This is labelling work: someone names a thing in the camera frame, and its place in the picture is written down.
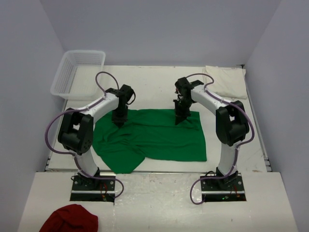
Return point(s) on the folded white t shirt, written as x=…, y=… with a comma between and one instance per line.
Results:
x=228, y=82

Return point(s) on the red t shirt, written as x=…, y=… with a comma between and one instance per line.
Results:
x=71, y=218

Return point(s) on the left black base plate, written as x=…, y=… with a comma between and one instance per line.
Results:
x=85, y=189

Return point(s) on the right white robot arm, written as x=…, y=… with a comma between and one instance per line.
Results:
x=231, y=122

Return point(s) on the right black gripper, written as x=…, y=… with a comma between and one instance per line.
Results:
x=184, y=115

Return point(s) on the green t shirt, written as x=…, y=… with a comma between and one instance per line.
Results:
x=148, y=133

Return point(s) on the white plastic basket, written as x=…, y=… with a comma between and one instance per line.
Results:
x=75, y=76

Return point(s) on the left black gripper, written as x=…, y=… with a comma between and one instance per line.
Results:
x=119, y=121

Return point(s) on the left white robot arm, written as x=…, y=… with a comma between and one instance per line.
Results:
x=76, y=132

